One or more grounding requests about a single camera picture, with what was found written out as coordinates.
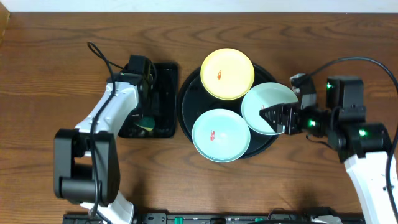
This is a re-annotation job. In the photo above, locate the green yellow sponge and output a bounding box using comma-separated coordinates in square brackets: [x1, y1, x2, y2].
[134, 116, 155, 131]

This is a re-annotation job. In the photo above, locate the yellow plate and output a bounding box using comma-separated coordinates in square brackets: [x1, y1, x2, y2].
[200, 48, 254, 100]

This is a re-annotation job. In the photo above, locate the light green plate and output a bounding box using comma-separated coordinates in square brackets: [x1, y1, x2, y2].
[241, 82, 299, 136]
[192, 109, 251, 162]

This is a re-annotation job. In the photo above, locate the black rectangular tray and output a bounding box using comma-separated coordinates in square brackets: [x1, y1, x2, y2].
[118, 63, 178, 138]

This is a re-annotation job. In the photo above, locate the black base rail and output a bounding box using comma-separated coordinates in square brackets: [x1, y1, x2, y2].
[62, 207, 364, 224]

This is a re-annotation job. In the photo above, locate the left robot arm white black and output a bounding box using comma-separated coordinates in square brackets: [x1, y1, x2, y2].
[53, 72, 152, 223]

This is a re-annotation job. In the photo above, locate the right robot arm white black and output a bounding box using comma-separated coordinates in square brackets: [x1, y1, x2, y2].
[259, 74, 397, 223]

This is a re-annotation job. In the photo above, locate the light green plate front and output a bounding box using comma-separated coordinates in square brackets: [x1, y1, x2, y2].
[192, 109, 251, 162]

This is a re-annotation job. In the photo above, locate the black round tray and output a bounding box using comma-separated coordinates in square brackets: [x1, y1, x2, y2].
[177, 68, 278, 159]

